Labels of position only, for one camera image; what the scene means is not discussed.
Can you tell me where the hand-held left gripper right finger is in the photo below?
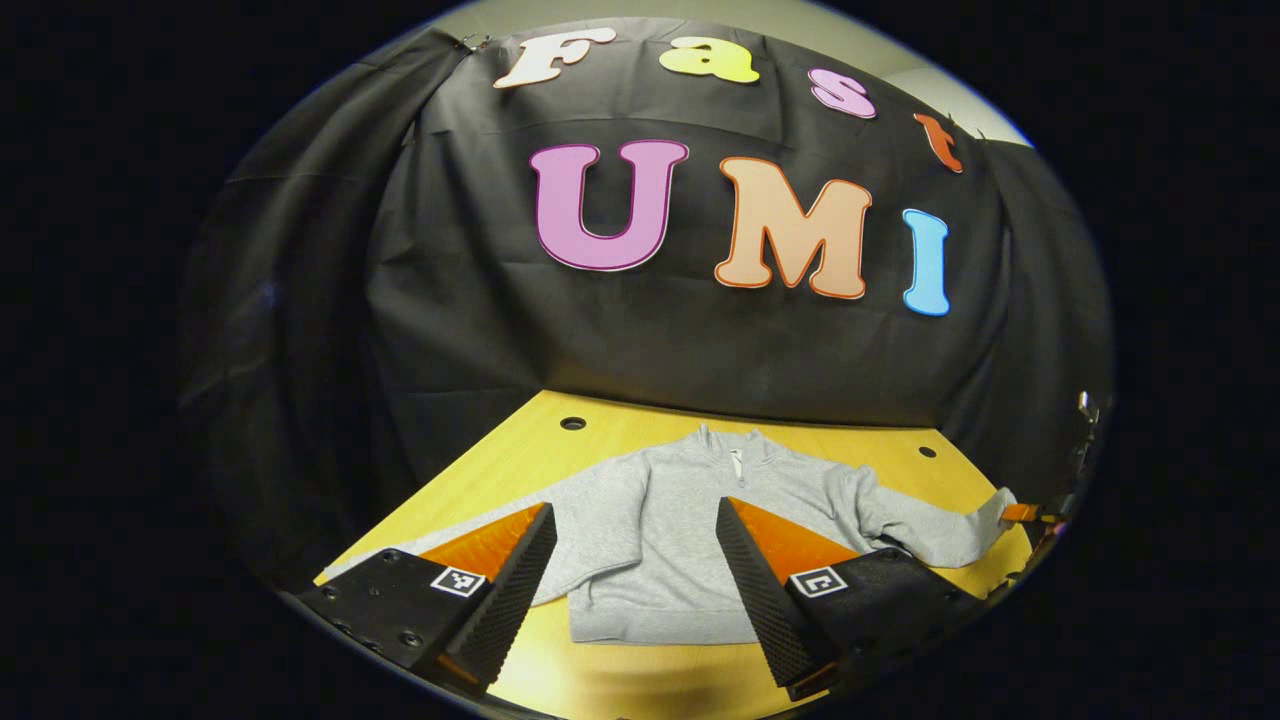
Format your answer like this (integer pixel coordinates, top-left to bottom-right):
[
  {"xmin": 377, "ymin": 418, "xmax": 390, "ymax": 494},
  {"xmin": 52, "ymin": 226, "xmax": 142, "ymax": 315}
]
[{"xmin": 714, "ymin": 497, "xmax": 986, "ymax": 701}]

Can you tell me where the grey zip-neck sweatshirt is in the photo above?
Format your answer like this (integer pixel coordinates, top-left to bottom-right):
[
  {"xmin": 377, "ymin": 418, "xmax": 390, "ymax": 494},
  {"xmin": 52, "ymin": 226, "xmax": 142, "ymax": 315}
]
[{"xmin": 320, "ymin": 425, "xmax": 1019, "ymax": 646}]

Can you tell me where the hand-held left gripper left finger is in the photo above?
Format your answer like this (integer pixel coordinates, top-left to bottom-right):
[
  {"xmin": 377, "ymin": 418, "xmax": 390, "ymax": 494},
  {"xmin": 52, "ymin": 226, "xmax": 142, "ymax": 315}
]
[{"xmin": 290, "ymin": 503, "xmax": 559, "ymax": 698}]

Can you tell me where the black backdrop cloth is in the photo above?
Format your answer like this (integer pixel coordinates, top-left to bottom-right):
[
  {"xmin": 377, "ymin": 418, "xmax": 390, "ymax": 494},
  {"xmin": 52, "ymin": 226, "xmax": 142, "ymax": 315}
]
[{"xmin": 178, "ymin": 15, "xmax": 1116, "ymax": 591}]

